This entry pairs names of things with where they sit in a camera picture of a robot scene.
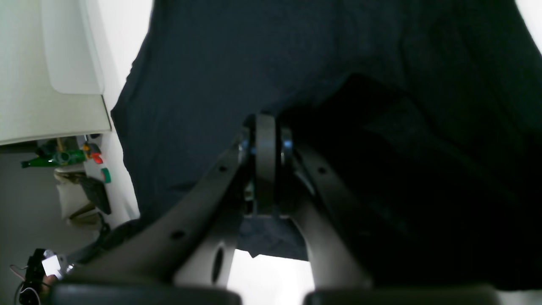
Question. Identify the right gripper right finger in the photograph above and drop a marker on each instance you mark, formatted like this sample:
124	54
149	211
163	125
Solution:
315	198

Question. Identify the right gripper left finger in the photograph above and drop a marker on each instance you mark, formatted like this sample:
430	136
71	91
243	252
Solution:
194	243

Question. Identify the black T-shirt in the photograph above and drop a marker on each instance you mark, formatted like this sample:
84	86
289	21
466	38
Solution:
429	110

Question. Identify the green glass bottle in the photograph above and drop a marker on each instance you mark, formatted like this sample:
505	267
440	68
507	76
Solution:
59	158

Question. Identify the white left partition panel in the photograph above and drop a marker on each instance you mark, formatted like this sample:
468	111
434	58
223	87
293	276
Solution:
51	81

